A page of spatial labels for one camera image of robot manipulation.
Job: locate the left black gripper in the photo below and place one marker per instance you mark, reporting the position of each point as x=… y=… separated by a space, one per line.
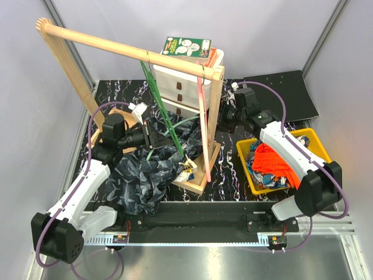
x=153 y=139

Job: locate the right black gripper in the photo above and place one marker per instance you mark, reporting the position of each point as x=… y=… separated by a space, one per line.
x=222 y=125

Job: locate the light green hanger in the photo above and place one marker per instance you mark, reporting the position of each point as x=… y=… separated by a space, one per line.
x=167 y=131

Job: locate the wooden clothes rack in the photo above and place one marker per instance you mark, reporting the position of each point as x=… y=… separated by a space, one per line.
x=56 y=38

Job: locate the dark grey patterned shorts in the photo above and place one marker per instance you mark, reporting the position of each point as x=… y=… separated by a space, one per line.
x=138 y=185

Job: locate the pink hanger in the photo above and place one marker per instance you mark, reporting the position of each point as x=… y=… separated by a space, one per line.
x=203 y=126

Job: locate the dark green hanger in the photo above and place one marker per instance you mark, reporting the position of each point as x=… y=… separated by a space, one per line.
x=157 y=98

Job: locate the patterned blue orange shorts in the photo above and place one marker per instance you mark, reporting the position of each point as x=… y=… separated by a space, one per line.
x=267 y=181

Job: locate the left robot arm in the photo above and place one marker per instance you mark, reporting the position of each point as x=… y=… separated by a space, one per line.
x=62 y=231

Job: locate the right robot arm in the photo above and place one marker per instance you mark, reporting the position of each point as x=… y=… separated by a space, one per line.
x=320 y=181

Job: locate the black marbled mat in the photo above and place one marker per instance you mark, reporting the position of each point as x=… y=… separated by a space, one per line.
x=229 y=181

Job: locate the white drawer unit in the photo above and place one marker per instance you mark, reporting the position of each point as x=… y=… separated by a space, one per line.
x=179 y=91

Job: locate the orange book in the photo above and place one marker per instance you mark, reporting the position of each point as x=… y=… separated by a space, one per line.
x=212 y=57

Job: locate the yellow plastic tray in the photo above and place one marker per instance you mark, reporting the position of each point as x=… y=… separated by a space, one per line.
x=245 y=146

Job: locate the green book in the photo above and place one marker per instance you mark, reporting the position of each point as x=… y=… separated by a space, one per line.
x=187 y=49

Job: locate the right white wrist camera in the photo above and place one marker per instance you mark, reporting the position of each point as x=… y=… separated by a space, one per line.
x=231 y=98

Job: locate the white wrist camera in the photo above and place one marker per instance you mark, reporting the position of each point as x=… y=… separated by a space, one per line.
x=231 y=98
x=137 y=110

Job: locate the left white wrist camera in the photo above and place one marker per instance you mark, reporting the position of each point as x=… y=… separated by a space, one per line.
x=137 y=110

